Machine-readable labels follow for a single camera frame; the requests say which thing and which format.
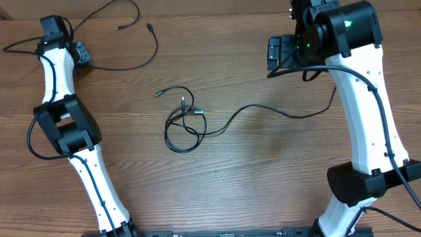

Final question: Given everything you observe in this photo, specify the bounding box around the black USB cable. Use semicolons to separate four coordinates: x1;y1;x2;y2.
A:
166;85;337;136
154;86;208;154
64;0;159;72

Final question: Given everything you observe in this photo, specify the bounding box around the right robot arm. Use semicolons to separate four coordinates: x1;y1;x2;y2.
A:
267;0;420;236

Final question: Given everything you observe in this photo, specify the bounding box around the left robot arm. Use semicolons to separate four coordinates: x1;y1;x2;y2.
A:
34;15;139;236

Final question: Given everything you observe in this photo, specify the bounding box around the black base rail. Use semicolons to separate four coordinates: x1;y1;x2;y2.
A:
82;226;374;237

